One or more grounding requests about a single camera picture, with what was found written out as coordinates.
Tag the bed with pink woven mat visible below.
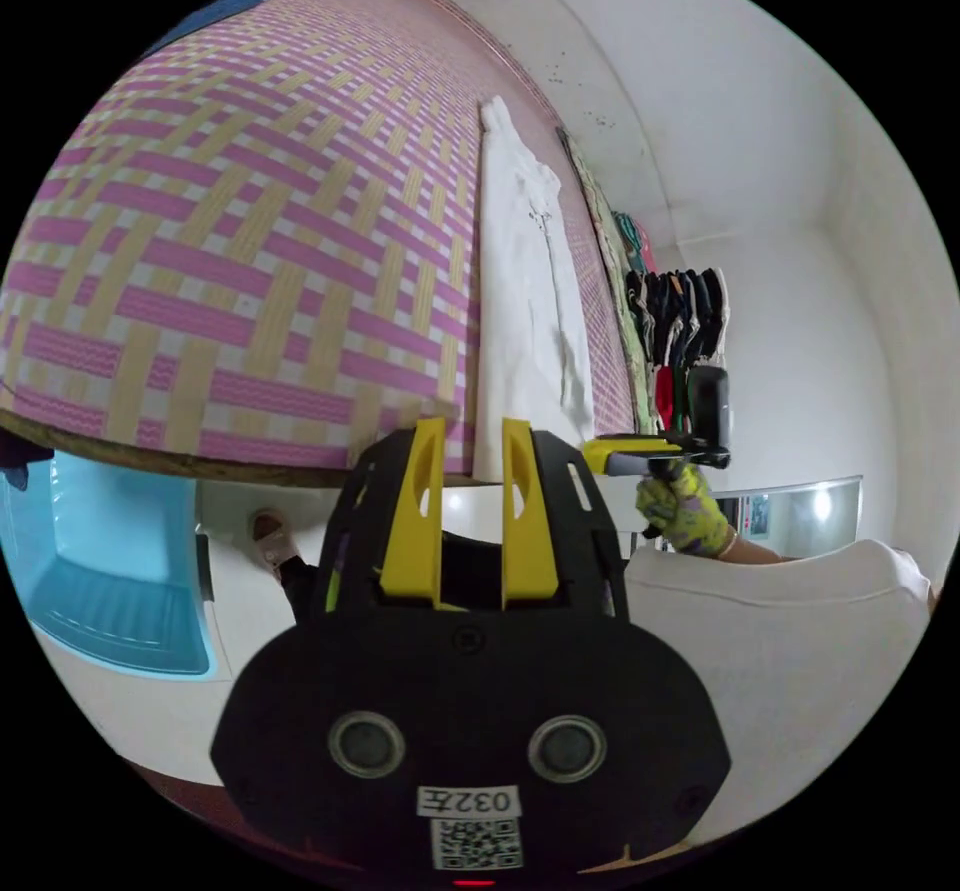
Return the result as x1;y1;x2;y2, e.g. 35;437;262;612
0;0;654;491

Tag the pile of clothes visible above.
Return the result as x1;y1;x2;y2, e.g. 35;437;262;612
138;0;295;64

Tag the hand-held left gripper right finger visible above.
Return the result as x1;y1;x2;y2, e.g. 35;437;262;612
500;416;559;602

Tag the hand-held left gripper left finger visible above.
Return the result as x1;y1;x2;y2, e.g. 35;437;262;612
378;416;447;602

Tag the light blue plastic tub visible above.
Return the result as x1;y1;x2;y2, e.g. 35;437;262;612
0;452;220;677

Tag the person's right hand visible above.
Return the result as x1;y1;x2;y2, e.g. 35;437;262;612
635;461;740;556

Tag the white short sleeve shirt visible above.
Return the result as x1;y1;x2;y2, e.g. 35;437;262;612
472;94;598;484

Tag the row of hanging clothes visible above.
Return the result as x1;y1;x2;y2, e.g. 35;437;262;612
611;209;731;436

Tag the person's right forearm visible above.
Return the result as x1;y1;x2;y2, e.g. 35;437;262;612
723;530;790;567

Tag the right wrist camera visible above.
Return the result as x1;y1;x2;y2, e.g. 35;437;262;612
688;367;731;454

